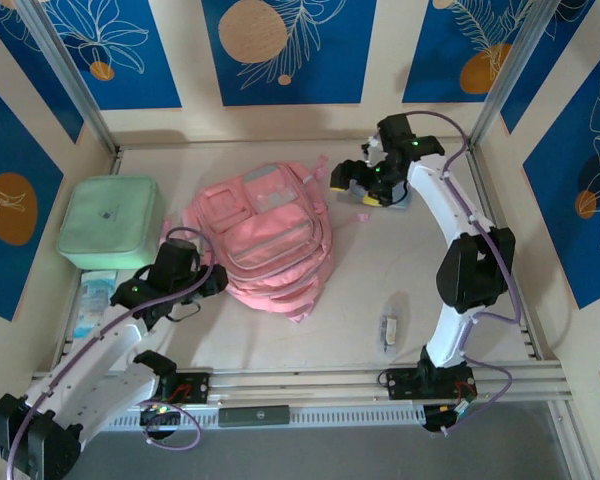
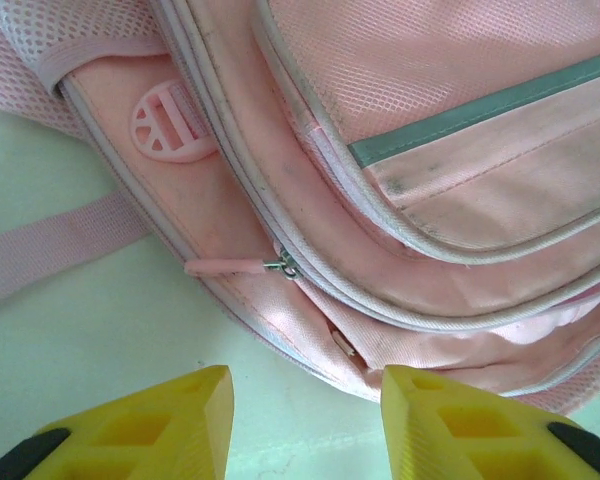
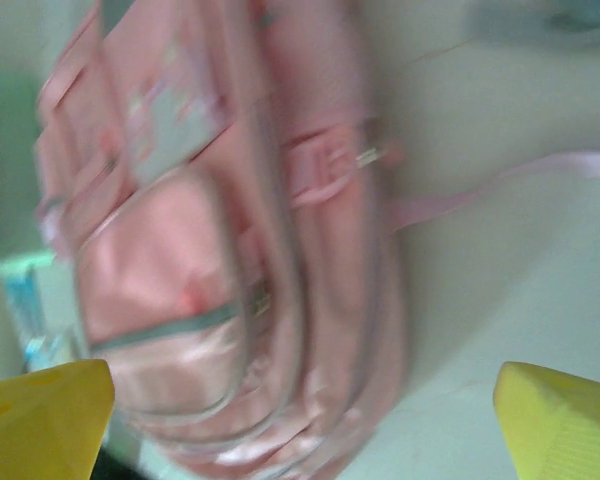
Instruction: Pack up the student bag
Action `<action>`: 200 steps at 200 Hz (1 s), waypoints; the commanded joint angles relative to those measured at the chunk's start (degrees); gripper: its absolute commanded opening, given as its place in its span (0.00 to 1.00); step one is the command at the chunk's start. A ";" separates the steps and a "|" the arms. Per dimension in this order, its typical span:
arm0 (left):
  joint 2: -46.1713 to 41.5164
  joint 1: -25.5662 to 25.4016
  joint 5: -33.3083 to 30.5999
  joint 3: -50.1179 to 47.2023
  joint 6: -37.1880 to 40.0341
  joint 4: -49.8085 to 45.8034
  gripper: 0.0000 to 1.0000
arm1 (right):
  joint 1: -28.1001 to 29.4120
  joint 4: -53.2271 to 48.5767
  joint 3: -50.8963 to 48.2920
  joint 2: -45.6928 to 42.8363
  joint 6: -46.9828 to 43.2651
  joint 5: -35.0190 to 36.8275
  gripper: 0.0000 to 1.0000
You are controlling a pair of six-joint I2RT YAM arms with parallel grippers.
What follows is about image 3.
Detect mint green square case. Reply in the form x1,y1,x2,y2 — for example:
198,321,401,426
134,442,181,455
0,64,56,281

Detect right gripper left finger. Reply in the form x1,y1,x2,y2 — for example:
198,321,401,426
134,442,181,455
0,358,116,480

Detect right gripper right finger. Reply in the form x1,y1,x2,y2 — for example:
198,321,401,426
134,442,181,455
494,360,600,480

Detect blue tissue pack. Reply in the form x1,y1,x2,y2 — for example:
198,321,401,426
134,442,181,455
2,269,81,374

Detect pink school backpack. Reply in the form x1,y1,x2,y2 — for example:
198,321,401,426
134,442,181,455
32,0,600,480

